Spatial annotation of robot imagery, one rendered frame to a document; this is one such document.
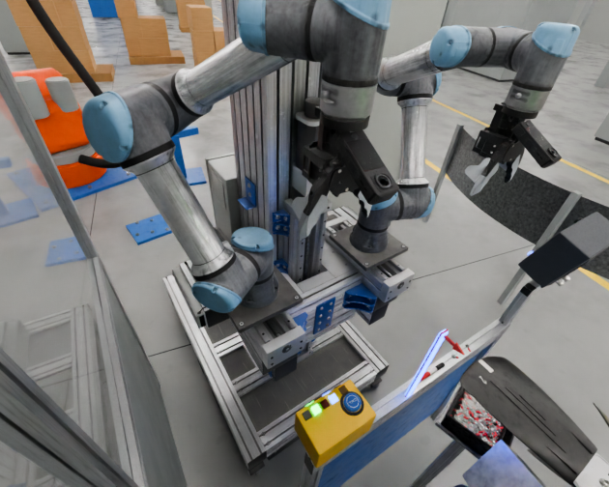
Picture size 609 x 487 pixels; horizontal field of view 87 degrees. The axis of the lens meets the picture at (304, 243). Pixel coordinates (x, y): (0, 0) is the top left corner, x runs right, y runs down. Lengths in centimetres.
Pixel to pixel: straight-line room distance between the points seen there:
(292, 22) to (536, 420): 80
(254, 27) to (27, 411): 50
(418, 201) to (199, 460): 156
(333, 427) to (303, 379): 102
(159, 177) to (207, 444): 150
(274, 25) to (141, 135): 35
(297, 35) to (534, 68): 53
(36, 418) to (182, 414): 160
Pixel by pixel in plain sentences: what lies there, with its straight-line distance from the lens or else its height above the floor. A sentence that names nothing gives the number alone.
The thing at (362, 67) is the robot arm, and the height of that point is 175.
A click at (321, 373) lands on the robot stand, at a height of 21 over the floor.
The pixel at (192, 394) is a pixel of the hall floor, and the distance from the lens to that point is 207.
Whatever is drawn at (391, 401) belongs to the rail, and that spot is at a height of 85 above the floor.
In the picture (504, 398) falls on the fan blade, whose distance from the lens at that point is 83.
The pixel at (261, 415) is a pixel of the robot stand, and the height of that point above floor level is 21.
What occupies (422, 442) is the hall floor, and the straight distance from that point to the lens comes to 206.
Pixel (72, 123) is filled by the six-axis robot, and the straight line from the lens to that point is 389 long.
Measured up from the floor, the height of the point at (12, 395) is 151.
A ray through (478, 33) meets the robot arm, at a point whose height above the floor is 176.
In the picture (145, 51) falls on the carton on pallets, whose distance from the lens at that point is 933.
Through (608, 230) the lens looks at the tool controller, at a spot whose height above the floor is 124.
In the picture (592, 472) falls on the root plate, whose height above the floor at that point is 118.
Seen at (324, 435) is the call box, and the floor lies 107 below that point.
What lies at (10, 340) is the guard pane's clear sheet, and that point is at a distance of 52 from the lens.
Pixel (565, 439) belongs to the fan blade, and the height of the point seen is 119.
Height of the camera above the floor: 183
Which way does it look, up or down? 40 degrees down
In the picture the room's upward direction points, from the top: 4 degrees clockwise
